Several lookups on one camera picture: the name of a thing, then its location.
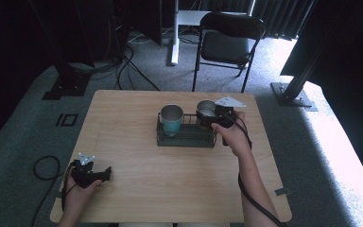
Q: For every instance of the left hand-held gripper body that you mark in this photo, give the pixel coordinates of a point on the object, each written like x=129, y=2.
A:
x=83, y=175

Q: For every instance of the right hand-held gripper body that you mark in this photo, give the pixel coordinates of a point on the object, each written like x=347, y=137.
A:
x=225, y=116

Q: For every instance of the brown cup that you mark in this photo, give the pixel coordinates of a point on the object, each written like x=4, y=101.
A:
x=206, y=108

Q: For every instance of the teal cup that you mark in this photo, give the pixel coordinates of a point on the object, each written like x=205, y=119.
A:
x=171, y=126

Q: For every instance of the person's left hand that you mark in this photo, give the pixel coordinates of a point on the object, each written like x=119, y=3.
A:
x=77, y=195

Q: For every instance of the person's right hand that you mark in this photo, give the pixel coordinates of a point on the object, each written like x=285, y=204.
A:
x=236, y=138

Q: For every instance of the black folding chair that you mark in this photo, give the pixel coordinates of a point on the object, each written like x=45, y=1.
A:
x=223, y=47

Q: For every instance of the black metal stand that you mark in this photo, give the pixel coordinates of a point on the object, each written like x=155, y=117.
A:
x=66, y=87
x=291, y=94

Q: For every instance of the grey tape strip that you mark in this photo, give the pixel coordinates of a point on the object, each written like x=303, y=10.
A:
x=283, y=191

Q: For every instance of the dark pleated curtain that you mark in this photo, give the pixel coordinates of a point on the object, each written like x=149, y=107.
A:
x=280, y=19

